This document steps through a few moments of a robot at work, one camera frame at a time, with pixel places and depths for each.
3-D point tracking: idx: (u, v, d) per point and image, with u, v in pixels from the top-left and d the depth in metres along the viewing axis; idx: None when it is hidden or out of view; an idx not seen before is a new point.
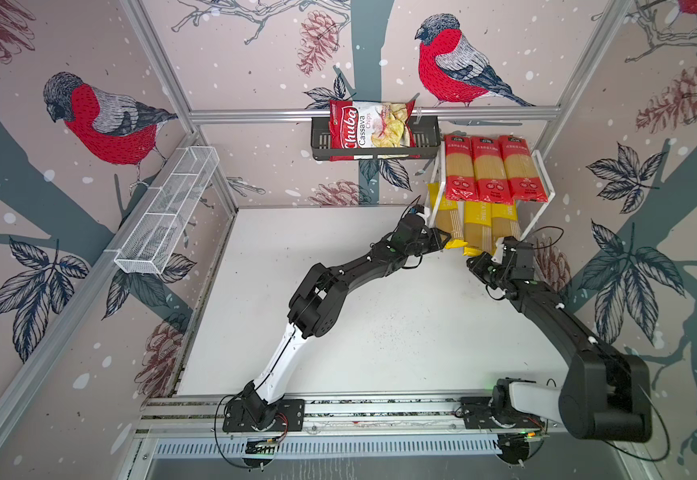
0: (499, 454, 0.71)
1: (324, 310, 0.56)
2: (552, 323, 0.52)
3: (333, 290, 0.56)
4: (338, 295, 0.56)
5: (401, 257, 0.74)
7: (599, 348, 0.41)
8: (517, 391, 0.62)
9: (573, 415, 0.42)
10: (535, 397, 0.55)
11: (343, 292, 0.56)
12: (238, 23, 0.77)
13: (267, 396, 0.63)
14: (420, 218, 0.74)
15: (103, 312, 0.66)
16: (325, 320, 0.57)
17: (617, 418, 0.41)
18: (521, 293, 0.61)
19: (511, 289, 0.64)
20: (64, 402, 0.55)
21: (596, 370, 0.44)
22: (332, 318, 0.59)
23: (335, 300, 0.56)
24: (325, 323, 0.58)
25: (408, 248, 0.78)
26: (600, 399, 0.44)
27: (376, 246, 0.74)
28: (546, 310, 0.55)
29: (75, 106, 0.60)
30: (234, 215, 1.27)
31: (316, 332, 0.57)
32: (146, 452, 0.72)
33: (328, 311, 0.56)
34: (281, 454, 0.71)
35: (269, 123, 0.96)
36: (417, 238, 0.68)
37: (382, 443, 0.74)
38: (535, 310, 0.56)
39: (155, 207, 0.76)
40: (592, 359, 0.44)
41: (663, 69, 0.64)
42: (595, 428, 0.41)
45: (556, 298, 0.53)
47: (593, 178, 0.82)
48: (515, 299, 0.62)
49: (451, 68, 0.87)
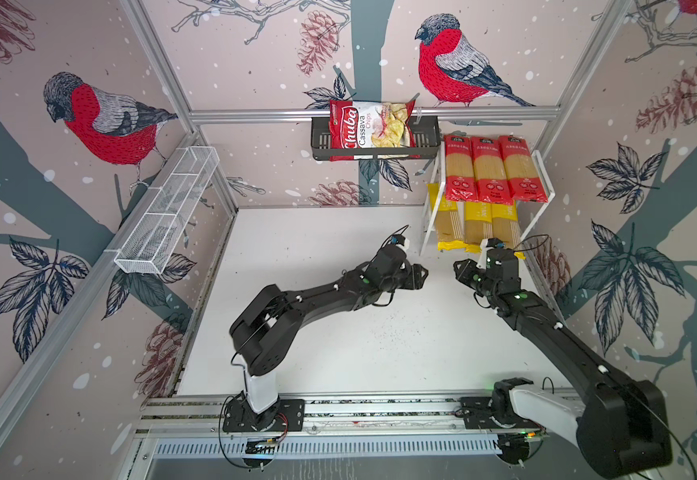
0: (499, 454, 0.71)
1: (270, 335, 0.45)
2: (556, 347, 0.50)
3: (283, 319, 0.46)
4: (288, 323, 0.46)
5: (373, 289, 0.65)
7: (610, 377, 0.44)
8: (518, 397, 0.62)
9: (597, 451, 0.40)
10: (541, 405, 0.56)
11: (294, 323, 0.46)
12: (238, 23, 0.77)
13: (260, 403, 0.61)
14: (402, 252, 0.67)
15: (103, 312, 0.66)
16: (268, 354, 0.46)
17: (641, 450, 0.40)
18: (515, 312, 0.58)
19: (502, 306, 0.61)
20: (64, 403, 0.55)
21: (616, 409, 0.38)
22: (280, 353, 0.49)
23: (282, 328, 0.45)
24: (267, 360, 0.47)
25: (383, 282, 0.69)
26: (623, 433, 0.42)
27: (349, 276, 0.65)
28: (545, 333, 0.53)
29: (75, 106, 0.60)
30: (234, 215, 1.27)
31: (258, 368, 0.46)
32: (146, 452, 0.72)
33: (273, 341, 0.45)
34: (281, 454, 0.71)
35: (269, 123, 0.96)
36: (395, 273, 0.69)
37: (382, 442, 0.79)
38: (533, 332, 0.54)
39: (155, 207, 0.76)
40: (611, 396, 0.42)
41: (663, 69, 0.64)
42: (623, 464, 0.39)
45: (551, 316, 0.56)
47: (593, 178, 0.82)
48: (509, 316, 0.59)
49: (451, 68, 0.87)
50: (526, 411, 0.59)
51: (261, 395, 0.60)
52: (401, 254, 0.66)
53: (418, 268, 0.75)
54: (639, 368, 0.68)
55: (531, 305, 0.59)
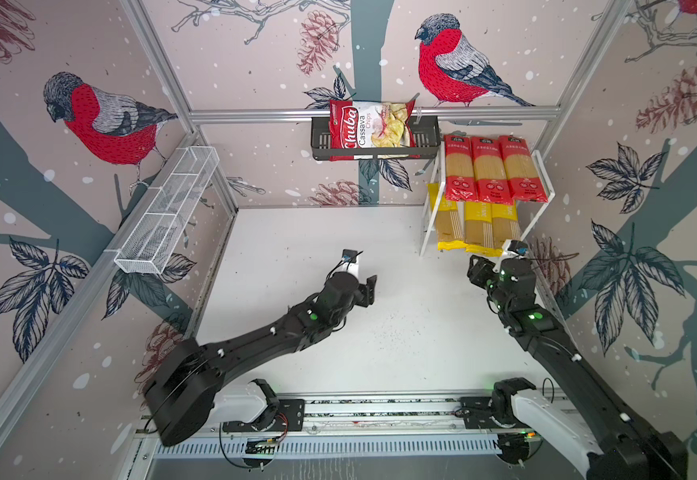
0: (499, 454, 0.71)
1: (181, 402, 0.39)
2: (572, 383, 0.47)
3: (195, 381, 0.41)
4: (199, 389, 0.40)
5: (320, 328, 0.59)
7: (632, 427, 0.41)
8: (521, 404, 0.62)
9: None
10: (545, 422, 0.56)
11: (208, 386, 0.42)
12: (238, 23, 0.77)
13: (247, 416, 0.60)
14: (349, 281, 0.61)
15: (103, 312, 0.66)
16: (180, 421, 0.40)
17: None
18: (528, 333, 0.55)
19: (515, 325, 0.57)
20: (63, 403, 0.55)
21: (638, 467, 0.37)
22: (198, 416, 0.42)
23: (192, 396, 0.39)
24: (182, 426, 0.41)
25: (333, 314, 0.62)
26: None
27: (291, 315, 0.58)
28: (563, 367, 0.49)
29: (75, 106, 0.60)
30: (234, 215, 1.27)
31: (169, 435, 0.40)
32: (146, 452, 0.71)
33: (183, 408, 0.39)
34: (281, 454, 0.71)
35: (269, 123, 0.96)
36: (345, 304, 0.61)
37: (382, 442, 0.79)
38: (549, 361, 0.51)
39: (155, 207, 0.76)
40: (633, 453, 0.41)
41: (663, 69, 0.64)
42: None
45: (568, 345, 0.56)
47: (593, 178, 0.82)
48: (520, 336, 0.56)
49: (451, 68, 0.87)
50: (527, 418, 0.59)
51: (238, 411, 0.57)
52: (352, 282, 0.61)
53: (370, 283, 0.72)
54: (638, 368, 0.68)
55: (545, 327, 0.56)
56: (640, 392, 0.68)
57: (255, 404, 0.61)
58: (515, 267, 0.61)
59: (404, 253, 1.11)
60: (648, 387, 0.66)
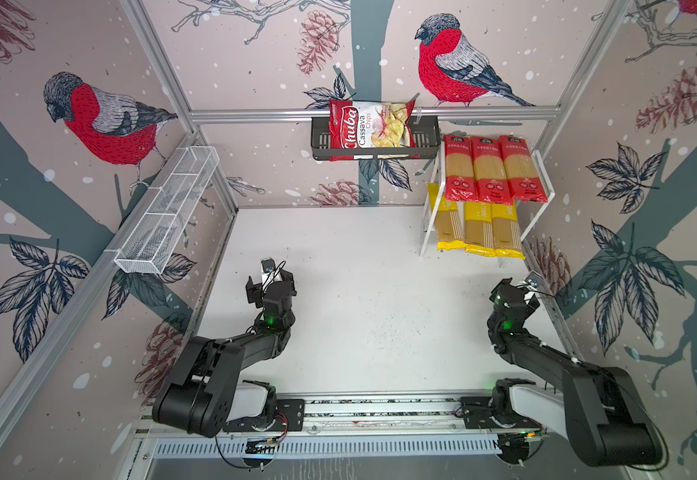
0: (499, 453, 0.71)
1: (219, 375, 0.44)
2: (539, 356, 0.56)
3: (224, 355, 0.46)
4: (234, 353, 0.46)
5: (282, 333, 0.69)
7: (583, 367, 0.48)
8: (518, 395, 0.62)
9: (580, 434, 0.41)
10: (540, 403, 0.56)
11: (238, 353, 0.47)
12: (237, 23, 0.77)
13: (254, 409, 0.62)
14: (284, 286, 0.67)
15: (103, 312, 0.66)
16: (222, 395, 0.44)
17: (621, 438, 0.41)
18: (509, 349, 0.64)
19: (499, 343, 0.68)
20: (64, 403, 0.55)
21: (585, 382, 0.47)
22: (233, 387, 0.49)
23: (228, 368, 0.45)
24: (221, 405, 0.44)
25: (287, 318, 0.73)
26: (598, 409, 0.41)
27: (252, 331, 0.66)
28: (531, 348, 0.60)
29: (75, 106, 0.60)
30: (234, 215, 1.27)
31: (210, 423, 0.42)
32: (146, 451, 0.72)
33: (225, 376, 0.44)
34: (281, 454, 0.71)
35: (269, 123, 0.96)
36: (288, 305, 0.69)
37: (382, 443, 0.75)
38: (520, 350, 0.61)
39: (155, 207, 0.76)
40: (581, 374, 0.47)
41: (663, 69, 0.64)
42: (605, 447, 0.40)
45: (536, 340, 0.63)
47: (593, 178, 0.82)
48: (504, 353, 0.66)
49: (451, 68, 0.87)
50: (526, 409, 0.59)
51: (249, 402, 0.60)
52: (284, 286, 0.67)
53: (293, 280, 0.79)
54: (638, 368, 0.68)
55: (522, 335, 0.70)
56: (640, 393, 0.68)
57: (261, 390, 0.65)
58: (510, 293, 0.69)
59: (404, 253, 1.11)
60: (648, 387, 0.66)
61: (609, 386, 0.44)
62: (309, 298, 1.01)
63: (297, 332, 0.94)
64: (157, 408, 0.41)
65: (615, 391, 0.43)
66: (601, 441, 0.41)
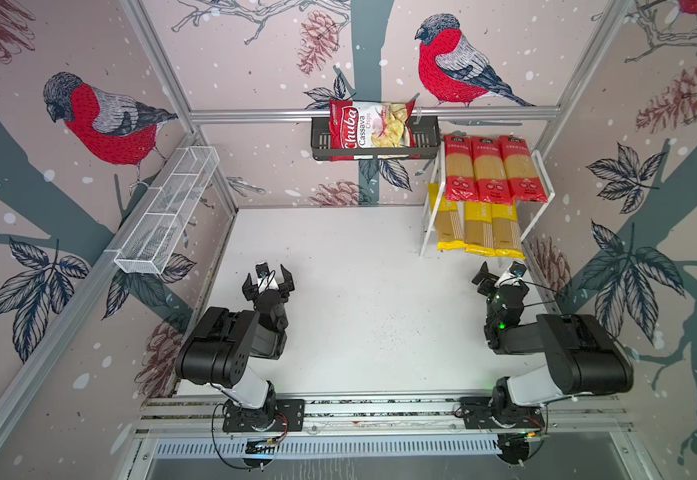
0: (499, 454, 0.71)
1: (242, 327, 0.50)
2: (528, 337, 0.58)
3: (242, 314, 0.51)
4: (254, 313, 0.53)
5: (280, 339, 0.72)
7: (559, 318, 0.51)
8: (516, 384, 0.62)
9: (561, 371, 0.45)
10: (533, 376, 0.56)
11: (255, 314, 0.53)
12: (237, 23, 0.77)
13: (255, 401, 0.62)
14: (275, 296, 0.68)
15: (103, 312, 0.66)
16: (246, 345, 0.51)
17: (597, 368, 0.45)
18: (501, 344, 0.68)
19: (493, 339, 0.72)
20: (64, 403, 0.55)
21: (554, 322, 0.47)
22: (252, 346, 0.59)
23: (250, 323, 0.52)
24: (242, 358, 0.50)
25: (279, 323, 0.74)
26: (571, 343, 0.52)
27: None
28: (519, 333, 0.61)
29: (75, 106, 0.60)
30: (234, 215, 1.27)
31: (234, 371, 0.47)
32: (146, 452, 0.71)
33: (248, 327, 0.51)
34: (281, 454, 0.71)
35: (269, 123, 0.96)
36: (279, 311, 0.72)
37: (382, 442, 0.79)
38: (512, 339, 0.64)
39: (155, 207, 0.76)
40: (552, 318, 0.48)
41: (663, 69, 0.64)
42: (581, 374, 0.44)
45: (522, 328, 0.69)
47: (593, 177, 0.82)
48: (498, 348, 0.69)
49: (451, 68, 0.87)
50: (523, 396, 0.60)
51: (253, 394, 0.62)
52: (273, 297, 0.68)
53: (287, 284, 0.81)
54: (638, 368, 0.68)
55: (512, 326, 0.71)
56: (641, 393, 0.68)
57: (263, 385, 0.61)
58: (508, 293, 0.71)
59: (404, 253, 1.11)
60: (648, 387, 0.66)
61: (582, 330, 0.50)
62: (310, 298, 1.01)
63: (298, 333, 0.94)
64: (180, 367, 0.45)
65: (588, 333, 0.49)
66: (577, 368, 0.45)
